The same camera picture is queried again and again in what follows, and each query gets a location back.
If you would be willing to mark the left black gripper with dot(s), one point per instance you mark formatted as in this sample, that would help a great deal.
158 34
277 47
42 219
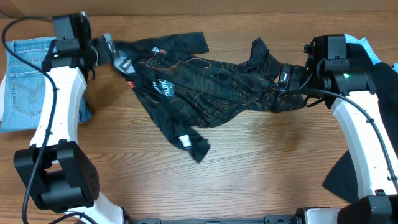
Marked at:
107 53

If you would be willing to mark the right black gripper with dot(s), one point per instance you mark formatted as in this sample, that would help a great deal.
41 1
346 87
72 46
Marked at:
295 74

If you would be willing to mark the black orange patterned jersey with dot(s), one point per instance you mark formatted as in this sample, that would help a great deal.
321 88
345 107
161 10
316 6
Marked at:
182 91

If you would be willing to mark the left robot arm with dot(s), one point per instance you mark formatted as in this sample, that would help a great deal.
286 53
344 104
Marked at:
57 174

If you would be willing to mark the light blue shirt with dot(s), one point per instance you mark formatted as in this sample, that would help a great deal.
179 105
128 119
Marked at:
361 54

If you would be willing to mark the folded blue denim jeans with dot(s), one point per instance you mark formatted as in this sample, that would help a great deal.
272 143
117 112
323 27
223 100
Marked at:
25 86

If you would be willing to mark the white folded cloth under jeans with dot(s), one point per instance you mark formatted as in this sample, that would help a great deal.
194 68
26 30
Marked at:
2 97

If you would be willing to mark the plain black garment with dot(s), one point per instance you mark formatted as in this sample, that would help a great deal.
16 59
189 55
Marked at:
341 180

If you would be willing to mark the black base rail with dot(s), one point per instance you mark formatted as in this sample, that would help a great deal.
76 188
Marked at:
211 221

